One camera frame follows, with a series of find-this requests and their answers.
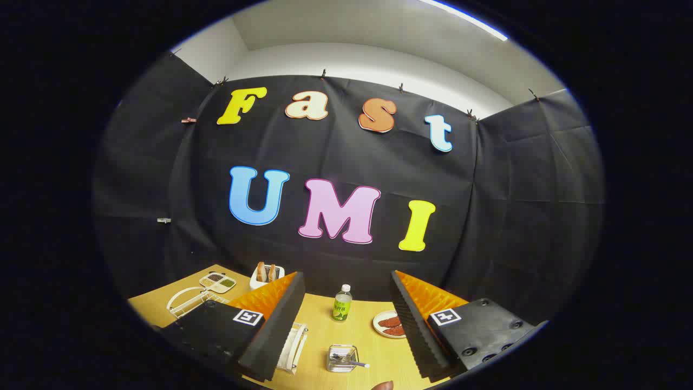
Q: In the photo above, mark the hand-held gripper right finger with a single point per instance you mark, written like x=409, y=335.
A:
x=417, y=336

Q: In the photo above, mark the white oval dish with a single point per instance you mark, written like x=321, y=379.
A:
x=378, y=326

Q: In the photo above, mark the divided condiment dish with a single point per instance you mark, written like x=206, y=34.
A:
x=216, y=285

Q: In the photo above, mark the red meat slice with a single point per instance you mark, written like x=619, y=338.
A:
x=389, y=322
x=395, y=331

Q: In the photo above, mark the toasted bread slice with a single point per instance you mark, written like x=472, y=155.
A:
x=261, y=271
x=272, y=272

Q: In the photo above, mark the white toaster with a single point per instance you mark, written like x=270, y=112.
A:
x=257, y=283

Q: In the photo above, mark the black backdrop cloth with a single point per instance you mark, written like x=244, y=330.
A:
x=487, y=216

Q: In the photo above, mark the green label drink bottle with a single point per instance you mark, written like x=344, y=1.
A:
x=341, y=309

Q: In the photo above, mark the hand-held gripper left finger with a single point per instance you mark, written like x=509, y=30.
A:
x=276, y=336

